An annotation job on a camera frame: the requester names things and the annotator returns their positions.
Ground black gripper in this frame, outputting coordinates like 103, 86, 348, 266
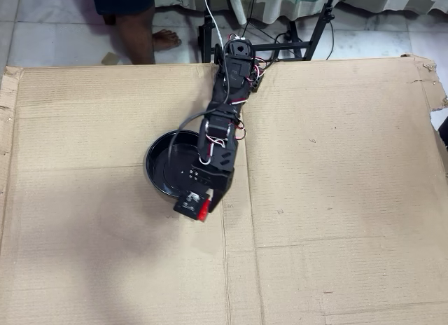
188, 118, 240, 214

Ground red lego block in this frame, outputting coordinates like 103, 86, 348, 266
197, 198, 213, 222

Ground black round plastic bin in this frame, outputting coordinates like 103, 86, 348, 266
144, 129, 213, 200

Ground large brown cardboard sheet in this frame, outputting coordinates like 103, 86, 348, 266
0, 54, 448, 325

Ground black metal stand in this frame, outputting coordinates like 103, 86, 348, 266
197, 0, 340, 64

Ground person bare leg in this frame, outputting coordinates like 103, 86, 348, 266
103, 5, 183, 65

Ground dark blue shorts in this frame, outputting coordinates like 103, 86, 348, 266
90, 0, 156, 17

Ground dark unidentified object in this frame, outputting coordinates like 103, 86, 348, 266
437, 114, 448, 147

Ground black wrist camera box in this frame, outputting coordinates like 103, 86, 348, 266
173, 191, 211, 221

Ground black camera cable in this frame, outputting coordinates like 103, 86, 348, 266
167, 41, 232, 172

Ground white cable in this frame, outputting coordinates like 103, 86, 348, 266
204, 0, 225, 51

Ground thin black power cable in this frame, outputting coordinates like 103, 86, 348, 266
325, 8, 335, 61

